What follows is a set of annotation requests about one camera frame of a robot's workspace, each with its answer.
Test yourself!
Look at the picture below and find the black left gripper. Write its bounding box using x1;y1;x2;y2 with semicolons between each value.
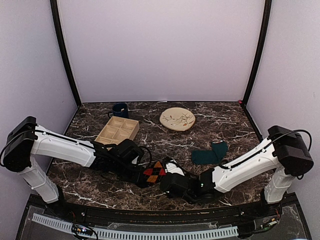
111;160;145;184

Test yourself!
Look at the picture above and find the wooden compartment box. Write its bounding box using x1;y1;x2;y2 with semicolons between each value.
95;116;140;145

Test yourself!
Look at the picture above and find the black red yellow argyle sock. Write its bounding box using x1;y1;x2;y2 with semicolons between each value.
136;161;167;189

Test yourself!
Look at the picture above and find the dark green sock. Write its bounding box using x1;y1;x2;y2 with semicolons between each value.
191;141;228;165

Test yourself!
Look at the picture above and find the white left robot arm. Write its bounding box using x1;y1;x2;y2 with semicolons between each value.
0;116;145;218

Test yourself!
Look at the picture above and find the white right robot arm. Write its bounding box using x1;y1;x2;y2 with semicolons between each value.
159;125;314;217

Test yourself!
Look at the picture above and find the blue enamel mug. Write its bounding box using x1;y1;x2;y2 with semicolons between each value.
107;102;129;119

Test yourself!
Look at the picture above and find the bird pattern ceramic plate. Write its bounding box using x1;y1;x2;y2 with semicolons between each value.
159;107;196;132

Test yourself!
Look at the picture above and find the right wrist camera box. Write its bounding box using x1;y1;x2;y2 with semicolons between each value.
162;157;185;176

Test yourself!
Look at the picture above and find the white slotted cable duct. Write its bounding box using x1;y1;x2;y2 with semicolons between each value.
31;213;239;240

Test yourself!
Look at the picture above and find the black left corner frame post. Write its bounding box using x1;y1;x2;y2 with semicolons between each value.
49;0;82;108

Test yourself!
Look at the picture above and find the black corner frame post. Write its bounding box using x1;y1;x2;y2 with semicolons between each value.
241;0;272;109
49;0;82;108

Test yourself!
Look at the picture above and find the black right corner frame post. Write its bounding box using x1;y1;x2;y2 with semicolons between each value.
241;0;272;109

